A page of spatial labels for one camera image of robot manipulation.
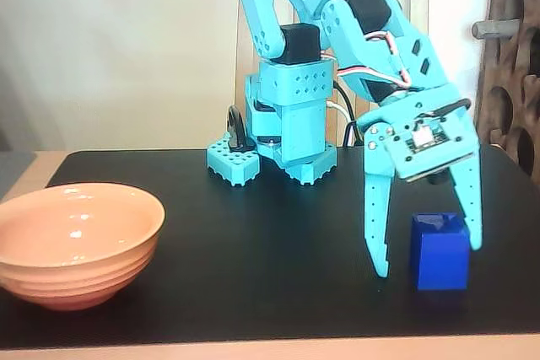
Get cyan gripper body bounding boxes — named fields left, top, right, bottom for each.
left=356, top=80, right=462, bottom=134

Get grey cylindrical handle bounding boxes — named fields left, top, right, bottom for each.
left=471, top=19, right=524, bottom=40

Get black camera cable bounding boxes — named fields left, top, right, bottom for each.
left=417, top=98, right=472, bottom=120

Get cyan wrist camera mount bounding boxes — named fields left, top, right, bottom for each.
left=386, top=100, right=481, bottom=186

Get orange bowl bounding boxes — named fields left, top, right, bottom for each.
left=0, top=182, right=166, bottom=313

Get cyan gripper finger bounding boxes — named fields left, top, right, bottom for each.
left=361, top=121, right=397, bottom=280
left=448, top=152, right=484, bottom=252

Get white red servo wires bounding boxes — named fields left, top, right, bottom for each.
left=337, top=30, right=413, bottom=92

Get black power cable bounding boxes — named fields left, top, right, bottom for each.
left=332, top=79, right=366, bottom=148

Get black table mat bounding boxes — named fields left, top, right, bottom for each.
left=0, top=143, right=540, bottom=352

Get blue cube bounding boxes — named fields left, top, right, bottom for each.
left=409, top=212, right=472, bottom=293

